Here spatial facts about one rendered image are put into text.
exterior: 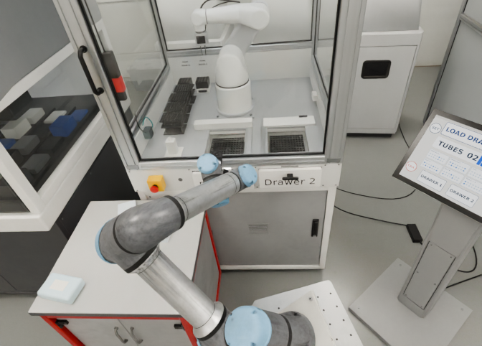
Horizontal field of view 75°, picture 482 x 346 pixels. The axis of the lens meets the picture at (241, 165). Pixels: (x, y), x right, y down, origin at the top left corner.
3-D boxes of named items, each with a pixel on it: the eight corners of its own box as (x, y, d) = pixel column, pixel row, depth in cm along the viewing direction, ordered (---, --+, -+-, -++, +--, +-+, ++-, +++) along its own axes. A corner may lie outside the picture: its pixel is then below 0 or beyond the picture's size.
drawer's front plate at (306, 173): (320, 186, 149) (322, 169, 142) (259, 188, 152) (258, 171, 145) (319, 184, 151) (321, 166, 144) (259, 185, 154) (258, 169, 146)
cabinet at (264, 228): (327, 275, 202) (341, 186, 151) (171, 275, 212) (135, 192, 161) (310, 176, 274) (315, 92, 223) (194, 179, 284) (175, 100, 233)
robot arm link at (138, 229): (128, 204, 68) (249, 154, 107) (107, 217, 75) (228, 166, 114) (151, 252, 68) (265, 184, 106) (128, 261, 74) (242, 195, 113)
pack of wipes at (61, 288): (87, 283, 128) (82, 277, 125) (72, 305, 121) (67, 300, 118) (56, 276, 131) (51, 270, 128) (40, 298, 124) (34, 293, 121)
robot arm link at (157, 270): (247, 367, 87) (103, 230, 73) (213, 366, 96) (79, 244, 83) (261, 326, 96) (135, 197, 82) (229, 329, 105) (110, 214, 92)
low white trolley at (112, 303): (214, 380, 163) (185, 314, 114) (101, 377, 169) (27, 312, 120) (224, 278, 207) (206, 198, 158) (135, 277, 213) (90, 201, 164)
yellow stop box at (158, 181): (163, 192, 153) (160, 181, 148) (149, 192, 154) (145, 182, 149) (166, 185, 157) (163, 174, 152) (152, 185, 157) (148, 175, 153)
